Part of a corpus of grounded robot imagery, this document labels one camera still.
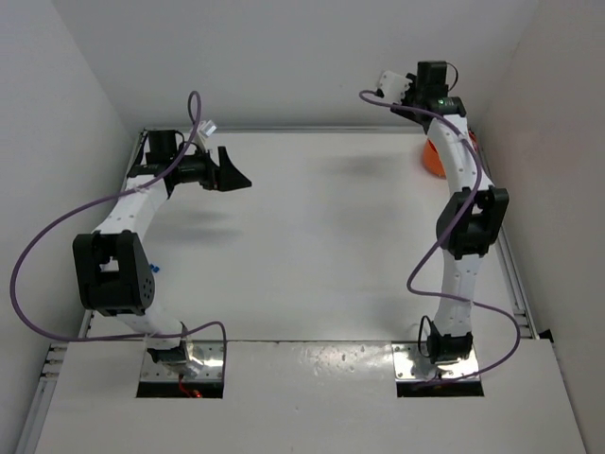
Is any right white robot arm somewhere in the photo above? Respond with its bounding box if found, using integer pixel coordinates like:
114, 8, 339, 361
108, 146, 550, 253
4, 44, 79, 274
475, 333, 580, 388
402, 61, 510, 364

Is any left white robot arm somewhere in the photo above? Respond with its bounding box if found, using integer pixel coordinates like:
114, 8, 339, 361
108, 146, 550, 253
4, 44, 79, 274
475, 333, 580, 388
72, 122, 251, 374

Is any orange round divided container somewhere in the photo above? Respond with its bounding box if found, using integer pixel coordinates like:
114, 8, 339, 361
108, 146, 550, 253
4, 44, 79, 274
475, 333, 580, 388
422, 139, 476, 179

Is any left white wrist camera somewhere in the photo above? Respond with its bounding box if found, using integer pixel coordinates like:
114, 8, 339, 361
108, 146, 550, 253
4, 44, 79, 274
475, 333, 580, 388
194, 120, 217, 148

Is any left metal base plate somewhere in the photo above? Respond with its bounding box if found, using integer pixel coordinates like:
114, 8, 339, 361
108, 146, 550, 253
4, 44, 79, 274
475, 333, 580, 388
140, 340, 224, 383

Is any metal base plate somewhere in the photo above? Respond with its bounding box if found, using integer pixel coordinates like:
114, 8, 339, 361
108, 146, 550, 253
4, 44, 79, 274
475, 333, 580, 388
391, 342, 479, 382
140, 340, 224, 383

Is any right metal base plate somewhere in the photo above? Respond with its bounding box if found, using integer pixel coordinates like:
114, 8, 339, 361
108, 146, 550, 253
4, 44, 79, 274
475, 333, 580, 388
391, 342, 479, 382

